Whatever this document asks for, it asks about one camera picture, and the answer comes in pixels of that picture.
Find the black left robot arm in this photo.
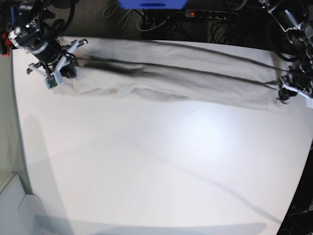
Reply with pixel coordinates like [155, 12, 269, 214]
[260, 0, 313, 106]

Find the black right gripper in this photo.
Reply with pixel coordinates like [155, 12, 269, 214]
[34, 44, 77, 78]

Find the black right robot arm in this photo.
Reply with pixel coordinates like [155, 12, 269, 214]
[8, 0, 78, 78]

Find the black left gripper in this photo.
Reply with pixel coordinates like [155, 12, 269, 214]
[278, 66, 313, 101]

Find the blue base camera housing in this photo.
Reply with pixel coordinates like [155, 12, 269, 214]
[118, 0, 187, 10]

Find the beige t-shirt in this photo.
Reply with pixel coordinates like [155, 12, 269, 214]
[52, 38, 289, 113]

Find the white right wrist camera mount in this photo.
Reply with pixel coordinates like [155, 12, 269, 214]
[26, 38, 89, 91]

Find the black power strip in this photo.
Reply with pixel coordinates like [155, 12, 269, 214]
[184, 9, 239, 21]

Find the red black clamp tool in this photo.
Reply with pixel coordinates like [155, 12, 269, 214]
[0, 31, 12, 57]

